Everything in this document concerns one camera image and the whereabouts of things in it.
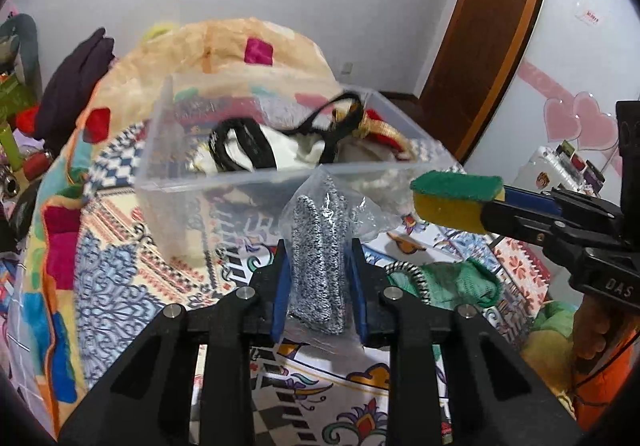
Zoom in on red plush item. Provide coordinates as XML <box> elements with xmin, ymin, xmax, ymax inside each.
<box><xmin>14</xmin><ymin>105</ymin><xmax>42</xmax><ymax>133</ymax></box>

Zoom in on clear plastic storage box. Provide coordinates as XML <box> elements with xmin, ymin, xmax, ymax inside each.
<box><xmin>136</xmin><ymin>75</ymin><xmax>458</xmax><ymax>272</ymax></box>

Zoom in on brown wooden door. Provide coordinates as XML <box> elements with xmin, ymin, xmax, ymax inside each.
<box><xmin>414</xmin><ymin>0</ymin><xmax>557</xmax><ymax>166</ymax></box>

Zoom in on person's right hand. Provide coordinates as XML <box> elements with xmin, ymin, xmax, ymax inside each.
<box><xmin>571</xmin><ymin>295</ymin><xmax>615</xmax><ymax>363</ymax></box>

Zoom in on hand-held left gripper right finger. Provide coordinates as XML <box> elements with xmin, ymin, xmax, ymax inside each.
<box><xmin>350</xmin><ymin>239</ymin><xmax>584</xmax><ymax>446</ymax></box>

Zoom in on red gold trimmed cloth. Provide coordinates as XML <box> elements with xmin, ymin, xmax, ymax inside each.
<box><xmin>334</xmin><ymin>107</ymin><xmax>418</xmax><ymax>162</ymax></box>

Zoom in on black strap white cloth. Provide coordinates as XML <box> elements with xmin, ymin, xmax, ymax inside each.
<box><xmin>209</xmin><ymin>90</ymin><xmax>367</xmax><ymax>173</ymax></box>

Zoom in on yellow green sponge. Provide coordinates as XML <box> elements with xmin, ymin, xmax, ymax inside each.
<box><xmin>409</xmin><ymin>171</ymin><xmax>506</xmax><ymax>233</ymax></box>

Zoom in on white suitcase with stickers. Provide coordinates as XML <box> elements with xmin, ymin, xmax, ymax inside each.
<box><xmin>517</xmin><ymin>140</ymin><xmax>607</xmax><ymax>199</ymax></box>

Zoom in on yellow green plush toy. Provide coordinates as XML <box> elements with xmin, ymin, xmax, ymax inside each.
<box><xmin>519</xmin><ymin>300</ymin><xmax>578</xmax><ymax>394</ymax></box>

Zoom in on white wall label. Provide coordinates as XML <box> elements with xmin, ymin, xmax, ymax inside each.
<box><xmin>575</xmin><ymin>8</ymin><xmax>607</xmax><ymax>28</ymax></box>

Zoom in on pink heart wall decal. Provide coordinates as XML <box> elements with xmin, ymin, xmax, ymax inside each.
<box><xmin>544</xmin><ymin>90</ymin><xmax>621</xmax><ymax>153</ymax></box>

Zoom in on dark purple cloth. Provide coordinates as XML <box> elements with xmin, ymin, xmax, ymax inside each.
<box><xmin>37</xmin><ymin>27</ymin><xmax>118</xmax><ymax>154</ymax></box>

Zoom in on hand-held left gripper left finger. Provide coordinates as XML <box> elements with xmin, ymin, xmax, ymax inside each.
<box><xmin>57</xmin><ymin>239</ymin><xmax>291</xmax><ymax>446</ymax></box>

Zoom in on grey teal garment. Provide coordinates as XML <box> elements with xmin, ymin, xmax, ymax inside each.
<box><xmin>0</xmin><ymin>14</ymin><xmax>43</xmax><ymax>90</ymax></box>

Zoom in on patterned printed blanket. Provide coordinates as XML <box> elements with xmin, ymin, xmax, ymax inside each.
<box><xmin>30</xmin><ymin>119</ymin><xmax>576</xmax><ymax>446</ymax></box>

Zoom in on person's right forearm orange sleeve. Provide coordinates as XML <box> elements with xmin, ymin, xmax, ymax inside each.
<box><xmin>570</xmin><ymin>313</ymin><xmax>640</xmax><ymax>429</ymax></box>

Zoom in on black white braided cord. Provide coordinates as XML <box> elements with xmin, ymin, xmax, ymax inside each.
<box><xmin>384</xmin><ymin>261</ymin><xmax>432</xmax><ymax>303</ymax></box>

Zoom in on green bottle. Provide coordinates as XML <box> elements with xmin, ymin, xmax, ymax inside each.
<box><xmin>0</xmin><ymin>120</ymin><xmax>22</xmax><ymax>173</ymax></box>

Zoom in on red can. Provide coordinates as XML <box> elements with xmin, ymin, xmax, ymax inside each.
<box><xmin>23</xmin><ymin>151</ymin><xmax>52</xmax><ymax>181</ymax></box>

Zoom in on peach plush patchwork blanket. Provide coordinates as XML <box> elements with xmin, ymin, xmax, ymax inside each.
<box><xmin>27</xmin><ymin>17</ymin><xmax>351</xmax><ymax>432</ymax></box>

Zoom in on bagged grey speckled gloves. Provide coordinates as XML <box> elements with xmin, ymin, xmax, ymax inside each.
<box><xmin>279</xmin><ymin>165</ymin><xmax>404</xmax><ymax>333</ymax></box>

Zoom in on green knit cloth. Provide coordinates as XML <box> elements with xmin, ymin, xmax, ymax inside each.
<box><xmin>387</xmin><ymin>260</ymin><xmax>502</xmax><ymax>309</ymax></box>

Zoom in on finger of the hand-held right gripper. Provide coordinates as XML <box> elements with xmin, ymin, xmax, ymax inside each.
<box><xmin>477</xmin><ymin>199</ymin><xmax>557</xmax><ymax>248</ymax></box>
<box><xmin>500</xmin><ymin>183</ymin><xmax>560</xmax><ymax>211</ymax></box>

